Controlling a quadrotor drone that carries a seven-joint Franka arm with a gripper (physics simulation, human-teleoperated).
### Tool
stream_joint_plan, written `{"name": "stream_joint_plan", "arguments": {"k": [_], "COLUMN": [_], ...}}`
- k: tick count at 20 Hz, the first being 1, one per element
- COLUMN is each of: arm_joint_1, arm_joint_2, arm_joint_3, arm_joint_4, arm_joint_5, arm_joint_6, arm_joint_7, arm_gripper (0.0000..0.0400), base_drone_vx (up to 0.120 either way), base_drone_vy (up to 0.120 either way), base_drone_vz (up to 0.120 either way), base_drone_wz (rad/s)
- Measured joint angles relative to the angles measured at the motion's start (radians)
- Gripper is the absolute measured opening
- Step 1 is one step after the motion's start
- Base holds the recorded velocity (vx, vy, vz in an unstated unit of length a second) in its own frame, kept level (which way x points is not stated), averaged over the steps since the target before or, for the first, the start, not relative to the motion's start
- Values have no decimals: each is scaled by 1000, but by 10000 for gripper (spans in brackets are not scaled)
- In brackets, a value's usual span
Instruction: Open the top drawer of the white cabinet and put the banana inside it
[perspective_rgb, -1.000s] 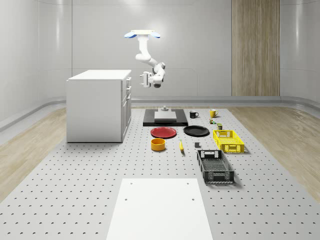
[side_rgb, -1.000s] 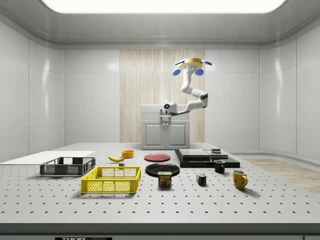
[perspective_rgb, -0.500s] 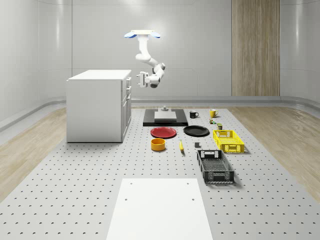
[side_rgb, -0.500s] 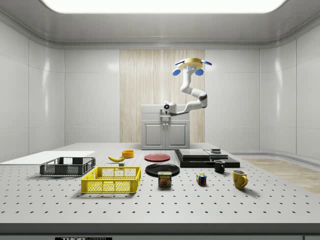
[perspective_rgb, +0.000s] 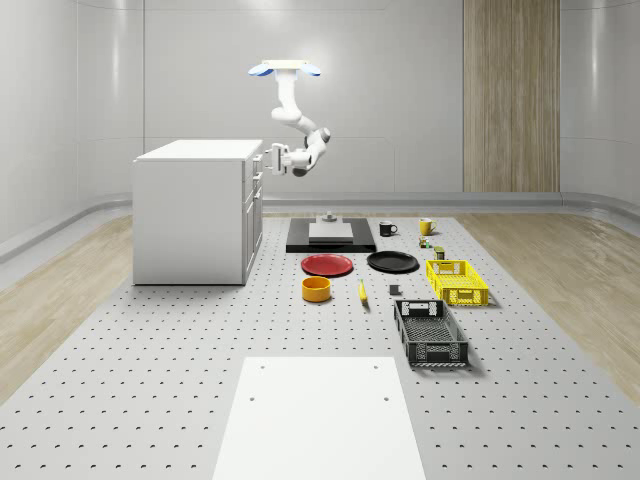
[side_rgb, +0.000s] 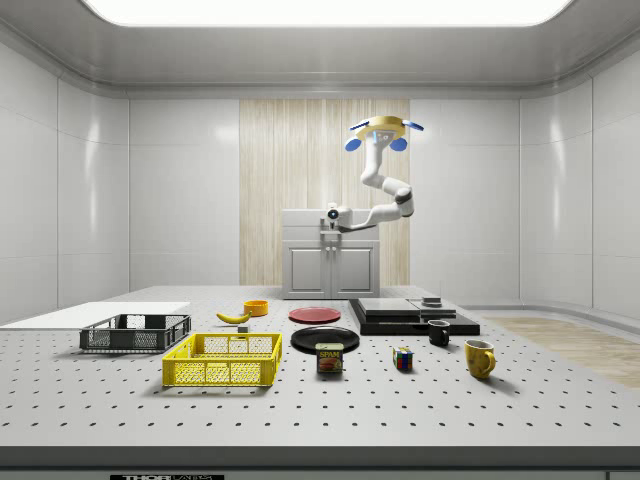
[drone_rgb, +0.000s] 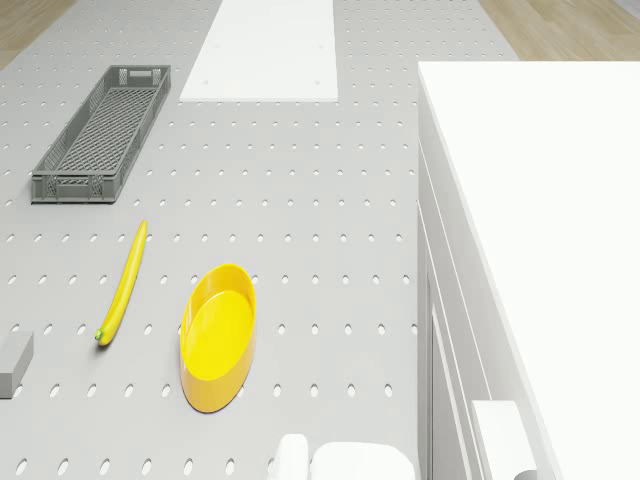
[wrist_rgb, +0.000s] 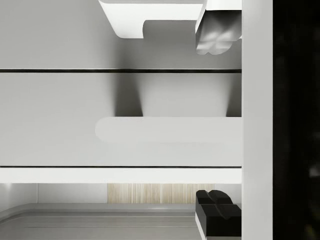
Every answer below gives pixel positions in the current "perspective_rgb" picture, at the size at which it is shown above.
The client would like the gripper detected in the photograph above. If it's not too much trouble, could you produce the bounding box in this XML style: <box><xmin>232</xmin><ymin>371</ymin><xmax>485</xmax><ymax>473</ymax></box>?
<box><xmin>263</xmin><ymin>142</ymin><xmax>292</xmax><ymax>177</ymax></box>

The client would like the black stove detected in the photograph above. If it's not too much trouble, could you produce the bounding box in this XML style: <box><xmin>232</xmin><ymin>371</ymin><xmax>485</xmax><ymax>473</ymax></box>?
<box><xmin>285</xmin><ymin>211</ymin><xmax>377</xmax><ymax>254</ymax></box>

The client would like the white cabinet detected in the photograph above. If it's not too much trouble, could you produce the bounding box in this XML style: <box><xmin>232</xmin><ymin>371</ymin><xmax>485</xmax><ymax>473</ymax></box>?
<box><xmin>132</xmin><ymin>139</ymin><xmax>266</xmax><ymax>287</ymax></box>

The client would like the red plate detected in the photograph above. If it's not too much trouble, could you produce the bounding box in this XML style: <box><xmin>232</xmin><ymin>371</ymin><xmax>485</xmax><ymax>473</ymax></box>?
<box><xmin>300</xmin><ymin>253</ymin><xmax>355</xmax><ymax>277</ymax></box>

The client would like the yellow bowl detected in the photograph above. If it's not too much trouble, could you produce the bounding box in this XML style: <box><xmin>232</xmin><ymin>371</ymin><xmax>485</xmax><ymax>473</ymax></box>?
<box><xmin>301</xmin><ymin>276</ymin><xmax>332</xmax><ymax>303</ymax></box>

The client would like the black plate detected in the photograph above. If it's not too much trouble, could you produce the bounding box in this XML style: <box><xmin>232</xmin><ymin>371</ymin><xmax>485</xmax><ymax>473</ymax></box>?
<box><xmin>366</xmin><ymin>250</ymin><xmax>420</xmax><ymax>274</ymax></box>

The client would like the yellow basket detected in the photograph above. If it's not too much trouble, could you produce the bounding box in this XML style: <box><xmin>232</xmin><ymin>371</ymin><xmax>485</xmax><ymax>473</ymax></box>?
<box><xmin>425</xmin><ymin>259</ymin><xmax>490</xmax><ymax>307</ymax></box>

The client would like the dark grey basket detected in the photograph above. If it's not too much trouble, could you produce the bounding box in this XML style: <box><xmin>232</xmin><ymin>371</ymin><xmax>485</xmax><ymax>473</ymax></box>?
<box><xmin>392</xmin><ymin>298</ymin><xmax>471</xmax><ymax>369</ymax></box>

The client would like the white board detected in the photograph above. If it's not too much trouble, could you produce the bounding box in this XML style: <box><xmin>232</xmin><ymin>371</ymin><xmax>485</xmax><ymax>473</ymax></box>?
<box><xmin>212</xmin><ymin>356</ymin><xmax>428</xmax><ymax>480</ymax></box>

